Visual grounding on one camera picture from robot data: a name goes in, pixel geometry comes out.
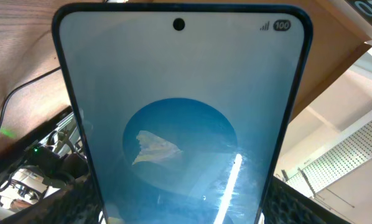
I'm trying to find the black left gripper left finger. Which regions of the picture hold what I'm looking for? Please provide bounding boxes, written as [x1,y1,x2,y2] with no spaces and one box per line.
[0,174,102,224]

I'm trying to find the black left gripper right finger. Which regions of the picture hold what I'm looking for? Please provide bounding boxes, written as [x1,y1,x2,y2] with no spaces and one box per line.
[262,177,349,224]

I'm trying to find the blue screen smartphone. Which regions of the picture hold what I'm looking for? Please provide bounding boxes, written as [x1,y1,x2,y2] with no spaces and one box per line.
[52,2,313,223]

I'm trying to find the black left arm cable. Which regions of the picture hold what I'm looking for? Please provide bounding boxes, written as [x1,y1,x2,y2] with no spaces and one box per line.
[0,66,62,153]

